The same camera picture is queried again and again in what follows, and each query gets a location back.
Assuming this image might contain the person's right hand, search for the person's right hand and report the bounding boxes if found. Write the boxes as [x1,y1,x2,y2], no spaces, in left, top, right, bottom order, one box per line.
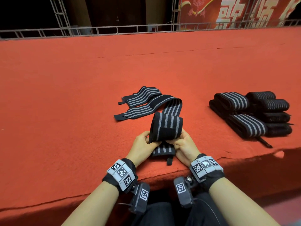
[172,129,202,168]

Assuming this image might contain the person's left hand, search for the person's left hand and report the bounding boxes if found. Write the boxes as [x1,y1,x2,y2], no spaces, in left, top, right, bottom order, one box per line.
[124,131,161,168]

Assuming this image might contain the black striped strap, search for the black striped strap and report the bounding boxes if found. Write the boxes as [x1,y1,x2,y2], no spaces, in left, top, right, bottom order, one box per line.
[114,85,183,123]
[148,112,184,166]

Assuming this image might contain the stack of striped wraps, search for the stack of striped wraps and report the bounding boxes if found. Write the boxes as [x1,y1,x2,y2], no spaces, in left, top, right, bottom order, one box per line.
[209,91,293,149]

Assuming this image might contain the person's left forearm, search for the person's left forearm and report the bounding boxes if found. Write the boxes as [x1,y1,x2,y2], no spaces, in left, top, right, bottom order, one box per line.
[61,181,120,226]

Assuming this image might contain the person's right forearm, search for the person's right forearm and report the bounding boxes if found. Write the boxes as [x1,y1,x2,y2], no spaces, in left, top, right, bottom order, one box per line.
[207,176,280,226]

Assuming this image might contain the black trousers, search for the black trousers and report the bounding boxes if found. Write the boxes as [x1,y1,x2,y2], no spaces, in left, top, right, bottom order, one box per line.
[136,191,229,226]

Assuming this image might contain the metal railing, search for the metal railing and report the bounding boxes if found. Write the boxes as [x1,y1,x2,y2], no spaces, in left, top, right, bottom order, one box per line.
[0,19,301,40]

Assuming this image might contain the metal truss column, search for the metal truss column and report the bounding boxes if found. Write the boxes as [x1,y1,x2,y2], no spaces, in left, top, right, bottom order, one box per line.
[247,0,264,27]
[172,0,182,31]
[49,0,71,37]

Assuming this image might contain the red banner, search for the red banner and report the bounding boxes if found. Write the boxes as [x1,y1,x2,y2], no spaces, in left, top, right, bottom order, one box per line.
[179,0,301,30]

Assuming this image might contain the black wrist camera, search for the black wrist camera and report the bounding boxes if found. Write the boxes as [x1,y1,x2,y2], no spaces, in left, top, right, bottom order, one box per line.
[173,175,194,208]
[128,182,151,215]

